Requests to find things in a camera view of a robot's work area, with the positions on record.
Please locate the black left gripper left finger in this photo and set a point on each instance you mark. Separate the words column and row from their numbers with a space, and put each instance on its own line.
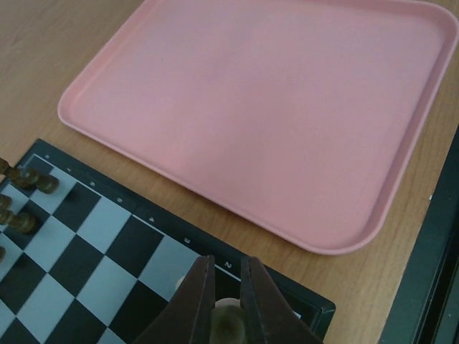
column 187, row 317

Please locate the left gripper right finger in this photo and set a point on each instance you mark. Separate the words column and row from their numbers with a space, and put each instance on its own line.
column 268, row 316

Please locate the dark chess piece row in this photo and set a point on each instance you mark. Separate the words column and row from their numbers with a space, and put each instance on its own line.
column 25, row 192

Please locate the black white chessboard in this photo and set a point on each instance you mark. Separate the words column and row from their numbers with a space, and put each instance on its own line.
column 108, row 261

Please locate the pink tray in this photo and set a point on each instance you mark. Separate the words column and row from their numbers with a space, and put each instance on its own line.
column 299, row 116

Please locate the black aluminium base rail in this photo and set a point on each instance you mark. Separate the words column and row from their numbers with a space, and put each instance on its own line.
column 425, row 309

